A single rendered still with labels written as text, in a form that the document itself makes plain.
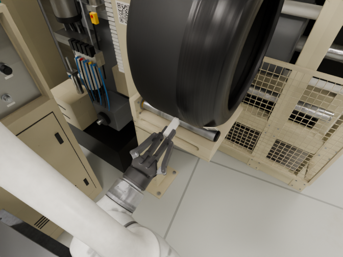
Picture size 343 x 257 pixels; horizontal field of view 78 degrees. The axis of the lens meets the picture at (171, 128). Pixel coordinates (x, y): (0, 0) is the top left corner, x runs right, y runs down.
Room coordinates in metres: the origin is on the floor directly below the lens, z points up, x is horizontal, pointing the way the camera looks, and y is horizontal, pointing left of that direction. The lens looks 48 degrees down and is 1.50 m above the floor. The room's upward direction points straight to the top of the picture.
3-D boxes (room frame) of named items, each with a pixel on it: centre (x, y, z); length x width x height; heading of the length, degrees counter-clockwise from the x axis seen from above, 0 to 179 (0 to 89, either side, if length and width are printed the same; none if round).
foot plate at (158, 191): (0.84, 0.12, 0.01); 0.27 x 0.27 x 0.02; 56
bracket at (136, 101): (0.81, 0.05, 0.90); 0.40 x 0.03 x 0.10; 146
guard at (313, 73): (0.86, -0.47, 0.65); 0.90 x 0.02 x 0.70; 56
